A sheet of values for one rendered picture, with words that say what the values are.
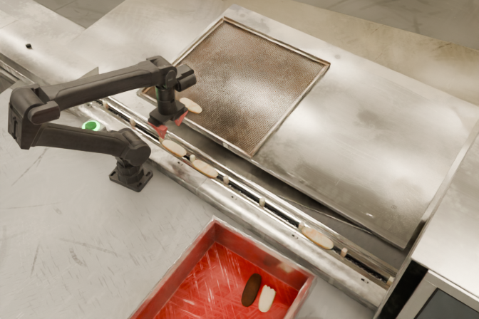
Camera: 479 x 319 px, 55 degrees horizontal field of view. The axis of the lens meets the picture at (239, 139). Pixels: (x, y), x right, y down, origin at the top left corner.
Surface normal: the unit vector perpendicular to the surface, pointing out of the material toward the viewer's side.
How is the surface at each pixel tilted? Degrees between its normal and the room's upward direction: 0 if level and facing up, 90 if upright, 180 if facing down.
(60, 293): 0
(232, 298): 0
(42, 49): 0
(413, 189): 10
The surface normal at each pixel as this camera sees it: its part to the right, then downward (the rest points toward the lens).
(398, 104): -0.07, -0.58
